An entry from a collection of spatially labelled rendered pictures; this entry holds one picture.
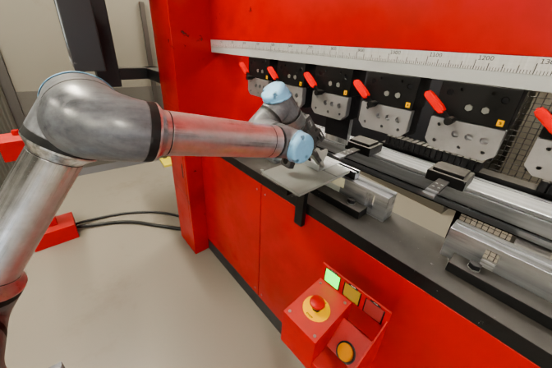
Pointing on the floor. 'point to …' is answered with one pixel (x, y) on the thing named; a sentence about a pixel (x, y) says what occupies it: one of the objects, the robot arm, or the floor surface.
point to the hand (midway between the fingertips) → (314, 163)
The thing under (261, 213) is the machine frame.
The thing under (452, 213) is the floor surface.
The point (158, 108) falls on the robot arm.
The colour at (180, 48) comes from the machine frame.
